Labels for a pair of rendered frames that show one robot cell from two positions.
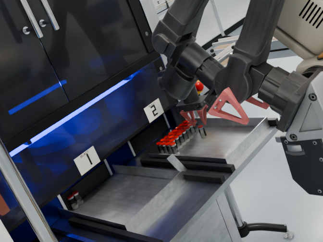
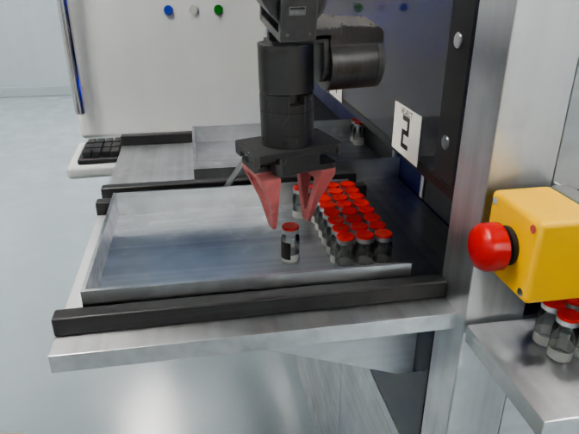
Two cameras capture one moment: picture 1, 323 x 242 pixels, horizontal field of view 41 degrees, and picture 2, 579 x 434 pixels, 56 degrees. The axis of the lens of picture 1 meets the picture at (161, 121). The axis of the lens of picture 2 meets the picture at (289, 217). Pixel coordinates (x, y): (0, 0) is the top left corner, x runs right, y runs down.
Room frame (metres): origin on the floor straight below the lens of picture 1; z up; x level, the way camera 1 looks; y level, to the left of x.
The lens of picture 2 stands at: (1.74, -0.61, 1.20)
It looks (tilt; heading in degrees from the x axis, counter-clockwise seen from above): 25 degrees down; 121
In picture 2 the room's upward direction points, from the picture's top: straight up
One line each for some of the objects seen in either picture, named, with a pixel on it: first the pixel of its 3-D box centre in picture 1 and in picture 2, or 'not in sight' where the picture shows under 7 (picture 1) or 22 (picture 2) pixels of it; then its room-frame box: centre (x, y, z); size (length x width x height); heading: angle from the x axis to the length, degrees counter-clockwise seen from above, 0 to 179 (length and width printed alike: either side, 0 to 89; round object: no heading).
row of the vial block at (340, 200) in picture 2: (179, 137); (345, 222); (1.48, -0.04, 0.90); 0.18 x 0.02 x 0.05; 130
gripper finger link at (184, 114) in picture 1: (193, 114); (295, 184); (1.45, -0.12, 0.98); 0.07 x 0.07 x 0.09; 55
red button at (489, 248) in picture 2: (198, 86); (494, 246); (1.68, -0.19, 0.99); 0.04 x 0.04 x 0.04; 41
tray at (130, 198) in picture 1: (119, 194); (286, 149); (1.24, 0.21, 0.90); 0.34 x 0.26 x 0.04; 41
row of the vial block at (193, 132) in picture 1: (183, 137); (328, 224); (1.46, -0.05, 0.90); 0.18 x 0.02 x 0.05; 130
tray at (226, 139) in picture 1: (207, 139); (242, 235); (1.38, -0.12, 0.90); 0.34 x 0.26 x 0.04; 40
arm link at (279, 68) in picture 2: not in sight; (291, 65); (1.45, -0.12, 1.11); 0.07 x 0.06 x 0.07; 47
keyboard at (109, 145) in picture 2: not in sight; (169, 145); (0.85, 0.31, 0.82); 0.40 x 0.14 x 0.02; 43
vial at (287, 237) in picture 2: (202, 132); (290, 244); (1.45, -0.12, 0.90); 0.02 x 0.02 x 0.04
